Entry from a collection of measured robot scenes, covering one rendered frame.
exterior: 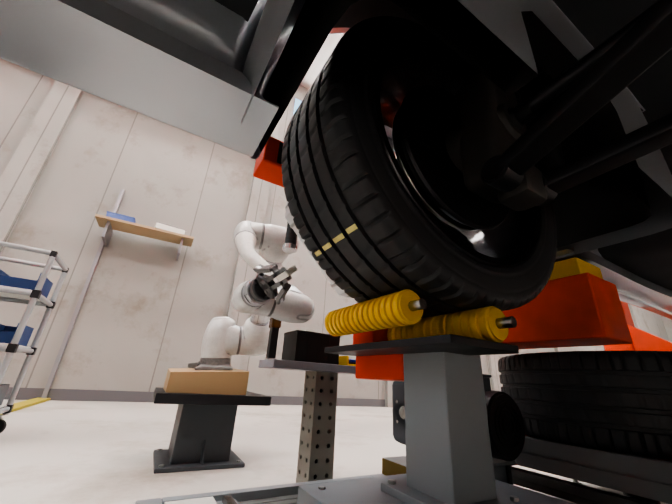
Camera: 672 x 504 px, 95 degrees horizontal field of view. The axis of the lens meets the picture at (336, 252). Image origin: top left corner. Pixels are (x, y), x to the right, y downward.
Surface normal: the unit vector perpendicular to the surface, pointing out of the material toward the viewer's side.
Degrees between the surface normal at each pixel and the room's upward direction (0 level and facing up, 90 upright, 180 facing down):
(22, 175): 90
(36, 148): 90
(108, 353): 90
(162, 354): 90
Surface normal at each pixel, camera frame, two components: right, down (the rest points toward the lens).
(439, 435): -0.85, -0.25
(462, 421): 0.51, -0.30
